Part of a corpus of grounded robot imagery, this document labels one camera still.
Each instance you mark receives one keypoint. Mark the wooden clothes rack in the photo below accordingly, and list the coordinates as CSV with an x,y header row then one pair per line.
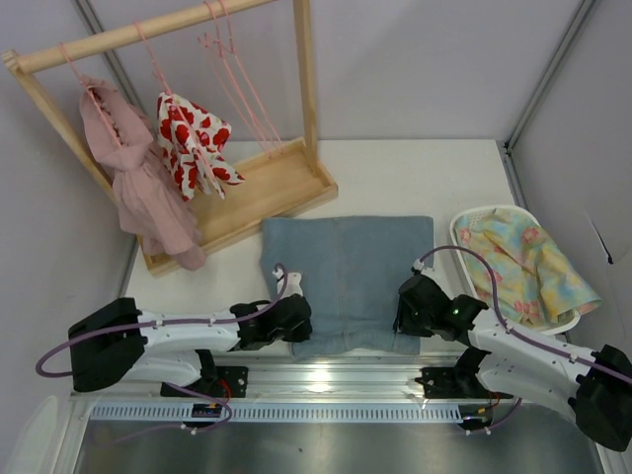
x,y
286,182

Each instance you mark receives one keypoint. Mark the white perforated plastic basket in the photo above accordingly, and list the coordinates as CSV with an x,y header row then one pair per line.
x,y
473,215

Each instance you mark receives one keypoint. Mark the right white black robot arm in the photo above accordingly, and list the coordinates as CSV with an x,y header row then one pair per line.
x,y
591,388

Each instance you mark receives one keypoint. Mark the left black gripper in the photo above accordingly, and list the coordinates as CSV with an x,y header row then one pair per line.
x,y
300,319

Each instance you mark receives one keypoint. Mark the pastel floral cloth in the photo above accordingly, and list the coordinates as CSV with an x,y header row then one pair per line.
x,y
536,282

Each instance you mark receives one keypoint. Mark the light blue denim skirt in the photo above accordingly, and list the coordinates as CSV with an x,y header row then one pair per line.
x,y
351,270

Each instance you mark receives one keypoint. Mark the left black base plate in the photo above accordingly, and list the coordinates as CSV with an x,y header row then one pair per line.
x,y
229,382

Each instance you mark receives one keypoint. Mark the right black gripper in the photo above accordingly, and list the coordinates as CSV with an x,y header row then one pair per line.
x,y
408,311

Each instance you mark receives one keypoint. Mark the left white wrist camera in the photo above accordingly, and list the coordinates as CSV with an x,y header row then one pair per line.
x,y
287,284

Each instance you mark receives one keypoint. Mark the red floral white garment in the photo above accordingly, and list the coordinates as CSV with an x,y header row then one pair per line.
x,y
192,141

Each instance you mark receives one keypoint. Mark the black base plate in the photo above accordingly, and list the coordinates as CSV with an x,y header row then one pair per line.
x,y
229,382
442,382

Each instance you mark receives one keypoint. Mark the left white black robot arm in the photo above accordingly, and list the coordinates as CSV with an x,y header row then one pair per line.
x,y
139,345

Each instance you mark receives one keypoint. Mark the white slotted cable duct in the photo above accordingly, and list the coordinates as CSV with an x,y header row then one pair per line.
x,y
246,412

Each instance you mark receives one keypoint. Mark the aluminium mounting rail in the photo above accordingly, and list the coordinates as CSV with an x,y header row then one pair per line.
x,y
334,375

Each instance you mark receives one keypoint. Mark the pink hanger with dress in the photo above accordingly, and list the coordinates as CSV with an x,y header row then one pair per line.
x,y
104,116

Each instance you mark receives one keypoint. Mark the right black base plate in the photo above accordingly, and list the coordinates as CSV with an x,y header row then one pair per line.
x,y
442,382

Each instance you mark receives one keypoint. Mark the pink dress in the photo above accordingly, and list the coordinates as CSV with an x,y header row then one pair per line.
x,y
149,204

